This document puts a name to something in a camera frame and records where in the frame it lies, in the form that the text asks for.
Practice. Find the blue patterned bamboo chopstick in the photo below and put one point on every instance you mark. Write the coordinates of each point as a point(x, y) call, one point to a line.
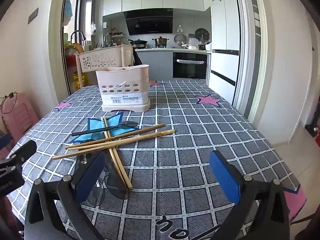
point(103, 125)

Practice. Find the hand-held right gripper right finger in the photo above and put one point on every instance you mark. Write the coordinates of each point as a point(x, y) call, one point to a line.
point(225, 180)

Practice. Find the black range hood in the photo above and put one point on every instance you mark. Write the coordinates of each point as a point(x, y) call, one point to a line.
point(150, 22)

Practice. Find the white rice cooker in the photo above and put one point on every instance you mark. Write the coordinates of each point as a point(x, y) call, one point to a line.
point(208, 46)

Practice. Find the grey wall switch panel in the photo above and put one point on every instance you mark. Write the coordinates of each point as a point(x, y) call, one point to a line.
point(33, 15)

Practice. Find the gold foil bag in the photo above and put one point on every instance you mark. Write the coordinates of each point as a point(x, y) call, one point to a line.
point(80, 80)

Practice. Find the white refrigerator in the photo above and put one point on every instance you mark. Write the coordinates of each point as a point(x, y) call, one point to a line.
point(225, 30)

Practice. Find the red bag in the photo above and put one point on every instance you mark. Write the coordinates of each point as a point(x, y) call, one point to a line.
point(71, 61)

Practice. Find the steel cooking pot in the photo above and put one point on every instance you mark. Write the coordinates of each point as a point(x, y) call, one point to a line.
point(160, 41)

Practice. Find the black wok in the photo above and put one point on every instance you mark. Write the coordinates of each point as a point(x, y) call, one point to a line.
point(137, 42)

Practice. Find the steel kitchen faucet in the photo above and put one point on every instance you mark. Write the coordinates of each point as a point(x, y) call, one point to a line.
point(78, 31)

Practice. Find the grey checked star tablecloth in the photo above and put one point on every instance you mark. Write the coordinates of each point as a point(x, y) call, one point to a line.
point(175, 155)

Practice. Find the round metal sieve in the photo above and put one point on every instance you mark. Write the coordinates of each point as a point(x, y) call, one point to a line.
point(179, 39)

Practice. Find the steel kettle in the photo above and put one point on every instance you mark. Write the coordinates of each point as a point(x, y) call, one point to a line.
point(107, 40)

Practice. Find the dark round steamer rack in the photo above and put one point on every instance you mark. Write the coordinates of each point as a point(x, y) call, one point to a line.
point(202, 33)

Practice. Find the red and black object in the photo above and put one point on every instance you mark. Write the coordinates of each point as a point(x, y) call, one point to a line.
point(315, 135)

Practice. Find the pink plastic stool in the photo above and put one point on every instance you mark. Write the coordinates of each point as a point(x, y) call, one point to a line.
point(17, 116)

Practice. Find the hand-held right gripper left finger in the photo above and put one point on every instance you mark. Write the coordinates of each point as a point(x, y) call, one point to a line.
point(88, 182)

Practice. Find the hanging clear plastic bag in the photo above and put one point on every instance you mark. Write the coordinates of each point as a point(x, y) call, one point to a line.
point(93, 27)

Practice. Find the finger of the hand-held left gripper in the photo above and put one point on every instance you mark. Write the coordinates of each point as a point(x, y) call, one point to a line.
point(4, 142)
point(21, 151)

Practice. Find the dark grey plastic spoon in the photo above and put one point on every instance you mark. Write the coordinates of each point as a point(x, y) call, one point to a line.
point(97, 136)
point(128, 124)

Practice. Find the beige plastic utensil holder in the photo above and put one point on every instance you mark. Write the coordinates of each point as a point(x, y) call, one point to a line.
point(125, 90)

